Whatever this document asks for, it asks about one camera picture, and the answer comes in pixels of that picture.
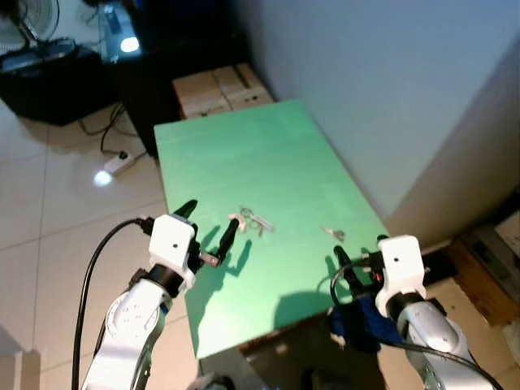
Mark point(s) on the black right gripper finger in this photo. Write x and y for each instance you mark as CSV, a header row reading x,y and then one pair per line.
x,y
345,268

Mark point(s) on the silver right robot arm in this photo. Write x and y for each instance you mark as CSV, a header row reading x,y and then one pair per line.
x,y
435,333

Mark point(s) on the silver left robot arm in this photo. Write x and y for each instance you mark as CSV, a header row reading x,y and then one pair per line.
x,y
130,325

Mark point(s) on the blue fabric item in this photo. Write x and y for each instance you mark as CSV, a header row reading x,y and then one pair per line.
x,y
357,321

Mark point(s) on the white power strip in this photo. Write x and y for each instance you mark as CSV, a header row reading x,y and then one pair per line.
x,y
120,162

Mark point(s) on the brown storage box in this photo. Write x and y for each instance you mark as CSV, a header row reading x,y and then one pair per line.
x,y
487,244

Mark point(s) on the brown cardboard box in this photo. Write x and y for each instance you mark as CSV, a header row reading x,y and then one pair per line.
x,y
219,89

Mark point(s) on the dark robot left foot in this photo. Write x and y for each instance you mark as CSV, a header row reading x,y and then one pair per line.
x,y
215,382

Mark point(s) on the black cabinet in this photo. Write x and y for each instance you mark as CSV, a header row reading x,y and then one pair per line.
x,y
162,81

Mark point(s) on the black case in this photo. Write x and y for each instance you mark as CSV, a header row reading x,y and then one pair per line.
x,y
49,85

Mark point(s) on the grey device with bright light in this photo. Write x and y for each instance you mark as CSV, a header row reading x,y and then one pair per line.
x,y
118,32

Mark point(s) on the grey standing fan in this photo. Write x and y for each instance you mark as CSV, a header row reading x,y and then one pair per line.
x,y
24,20

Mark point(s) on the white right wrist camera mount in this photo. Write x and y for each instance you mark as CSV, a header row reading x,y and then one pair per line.
x,y
400,260

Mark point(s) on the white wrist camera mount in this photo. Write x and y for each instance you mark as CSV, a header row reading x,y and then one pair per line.
x,y
172,240
400,260

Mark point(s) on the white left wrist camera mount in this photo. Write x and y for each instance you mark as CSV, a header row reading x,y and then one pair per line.
x,y
172,240

